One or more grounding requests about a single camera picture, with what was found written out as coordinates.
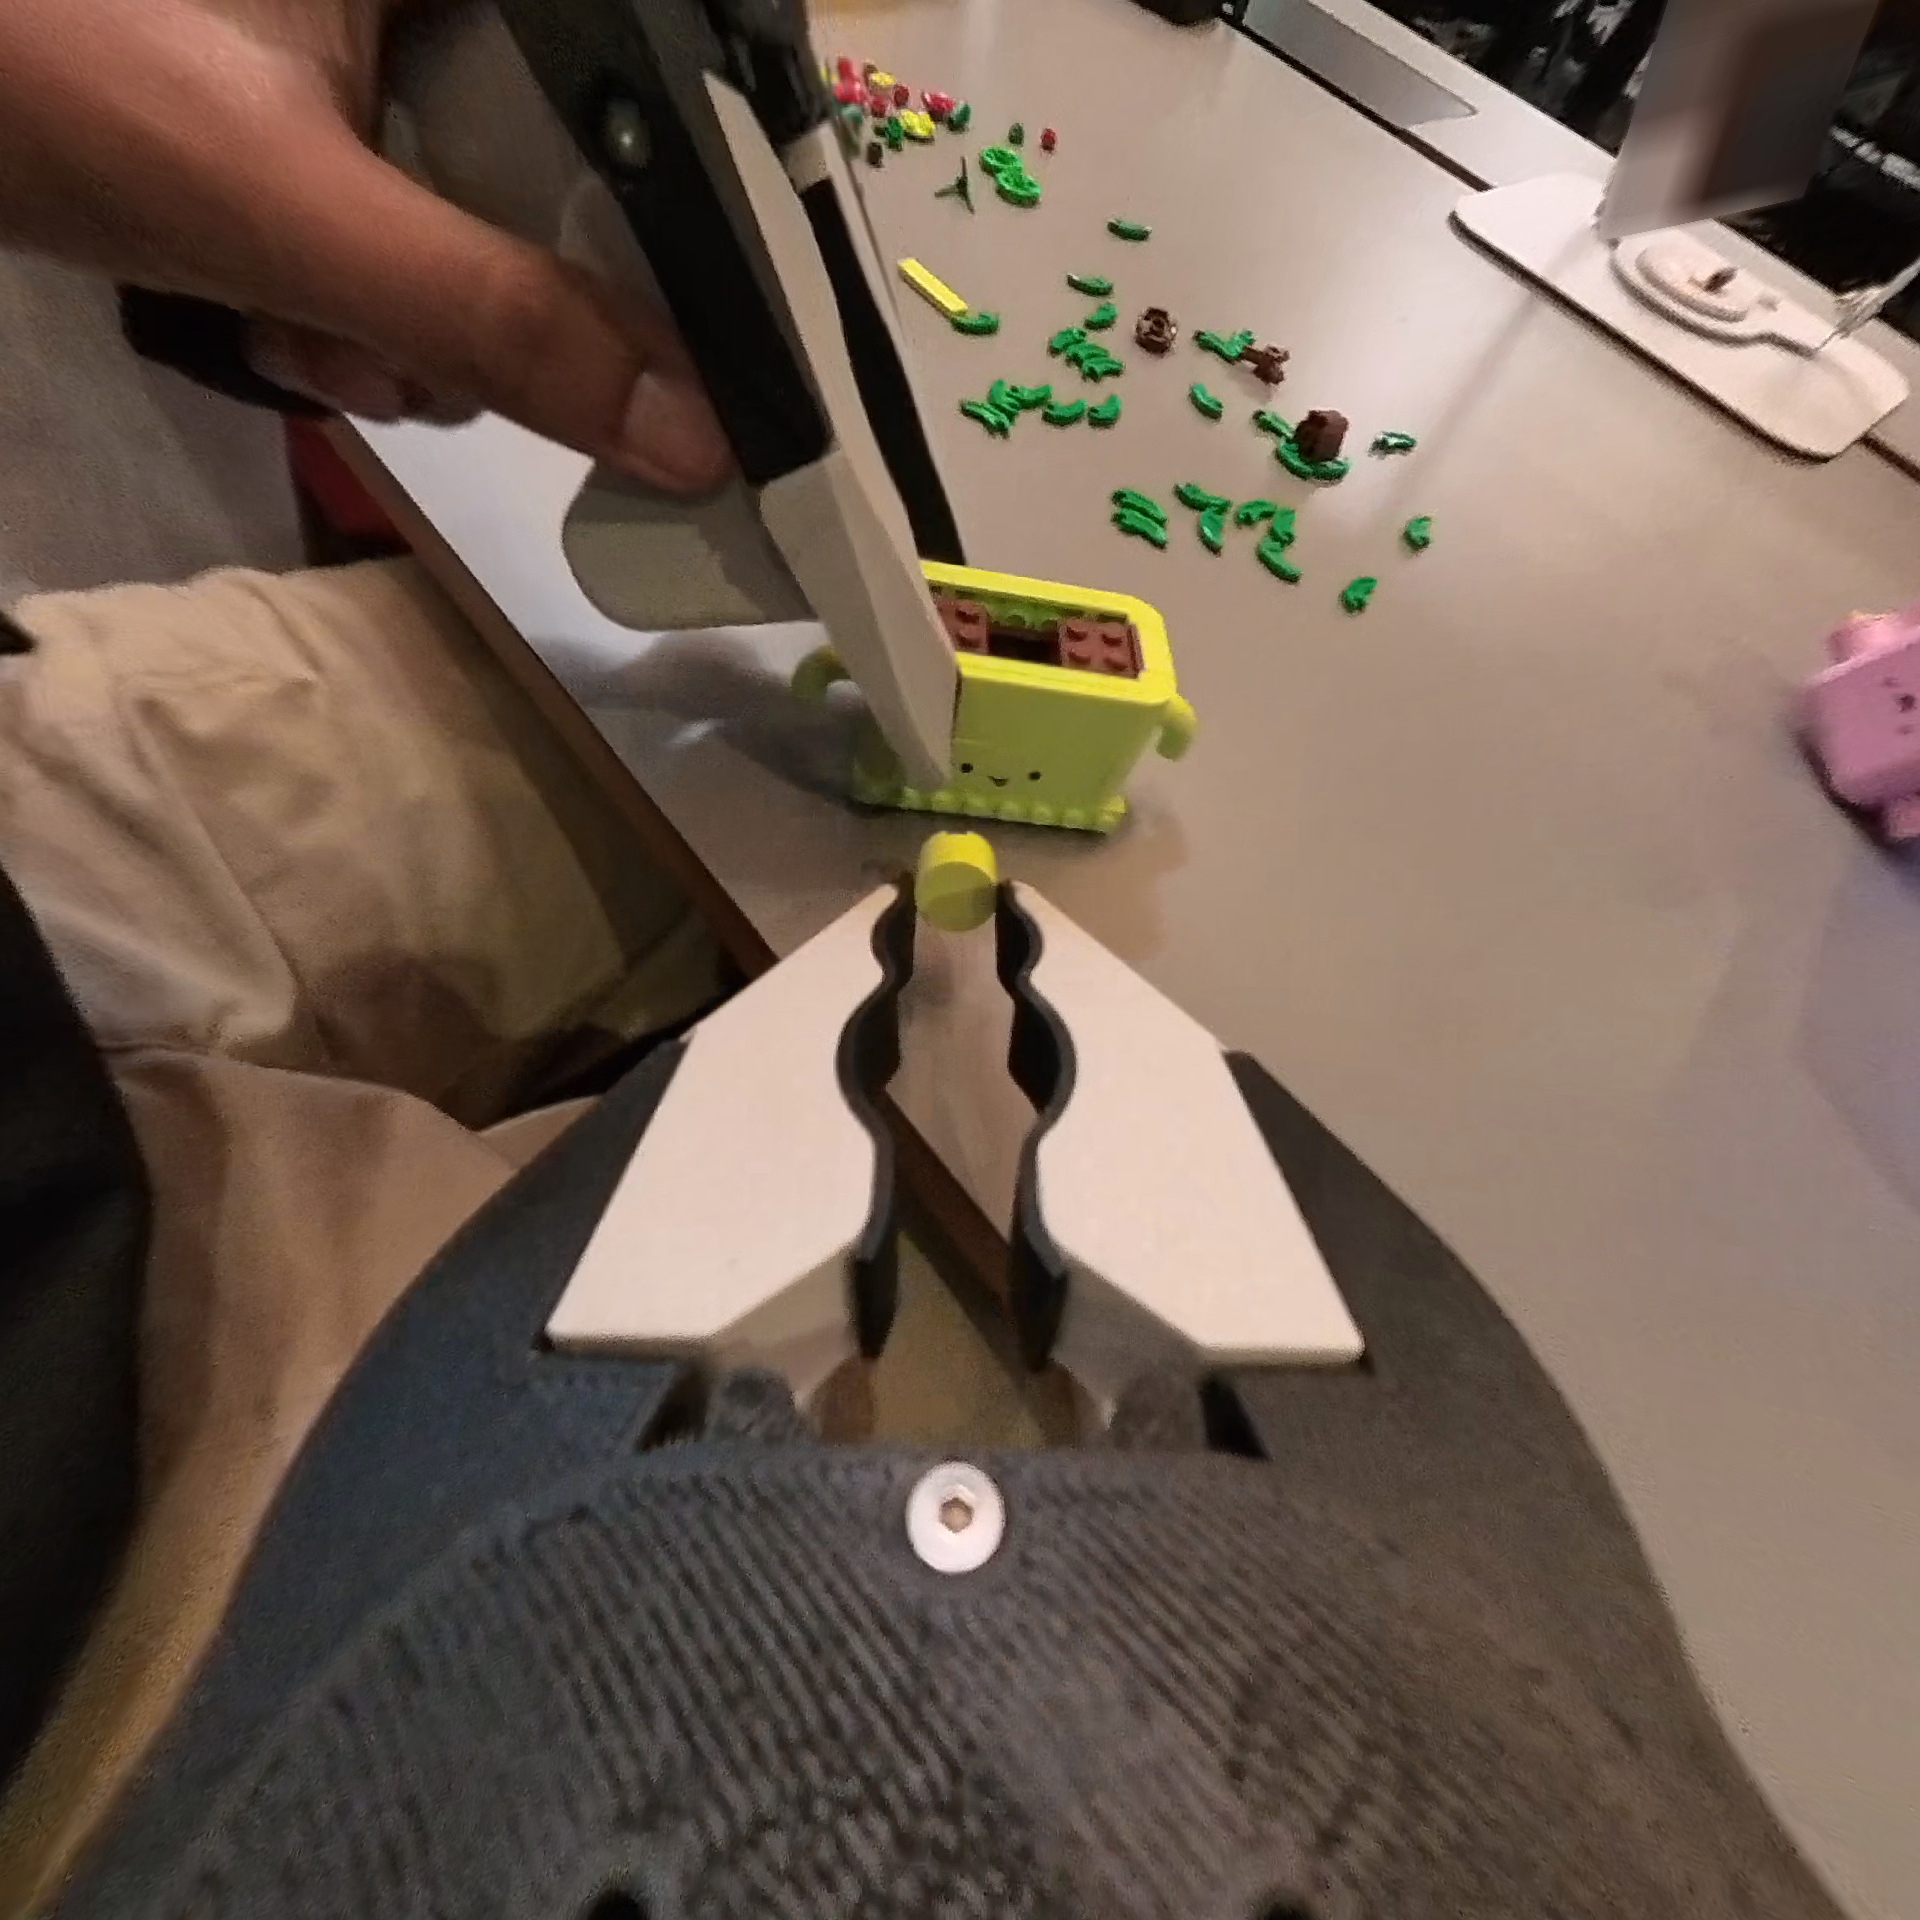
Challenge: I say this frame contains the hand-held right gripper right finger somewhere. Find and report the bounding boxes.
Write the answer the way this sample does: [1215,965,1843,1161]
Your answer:
[997,882,1368,1412]

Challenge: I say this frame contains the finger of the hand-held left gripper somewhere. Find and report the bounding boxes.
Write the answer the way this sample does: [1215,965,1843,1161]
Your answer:
[816,142,967,571]
[703,71,967,793]

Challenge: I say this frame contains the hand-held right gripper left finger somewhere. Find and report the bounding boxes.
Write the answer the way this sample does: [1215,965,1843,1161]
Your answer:
[545,882,921,1412]

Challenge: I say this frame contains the lime green brick model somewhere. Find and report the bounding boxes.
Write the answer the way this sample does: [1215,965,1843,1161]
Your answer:
[794,558,1202,830]

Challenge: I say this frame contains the lime round brick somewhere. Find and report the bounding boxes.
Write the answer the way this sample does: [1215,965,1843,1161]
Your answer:
[915,830,1003,930]

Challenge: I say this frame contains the person's left hand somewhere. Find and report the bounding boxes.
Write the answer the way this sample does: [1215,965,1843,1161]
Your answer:
[0,0,742,496]

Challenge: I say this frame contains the pile of small mixed pieces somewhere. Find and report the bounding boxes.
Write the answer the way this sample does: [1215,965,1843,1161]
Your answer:
[822,55,1057,214]

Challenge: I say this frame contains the scattered green leaf pieces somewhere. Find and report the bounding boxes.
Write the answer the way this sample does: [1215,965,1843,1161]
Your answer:
[959,215,1435,616]

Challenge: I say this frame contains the person's beige trousers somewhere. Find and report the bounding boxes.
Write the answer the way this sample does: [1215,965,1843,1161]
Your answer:
[0,555,757,1920]

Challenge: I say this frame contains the person's black clothed body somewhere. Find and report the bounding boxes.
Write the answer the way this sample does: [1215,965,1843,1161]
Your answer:
[0,870,153,1772]

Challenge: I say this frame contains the white book stand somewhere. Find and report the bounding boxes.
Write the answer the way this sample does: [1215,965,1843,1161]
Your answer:
[1453,0,1920,462]

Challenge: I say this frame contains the pink brick flowerpot model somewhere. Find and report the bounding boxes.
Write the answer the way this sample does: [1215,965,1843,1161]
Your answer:
[1796,604,1920,843]

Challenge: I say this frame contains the dark desk cable cover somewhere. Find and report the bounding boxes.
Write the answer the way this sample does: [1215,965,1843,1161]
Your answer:
[1243,0,1478,132]

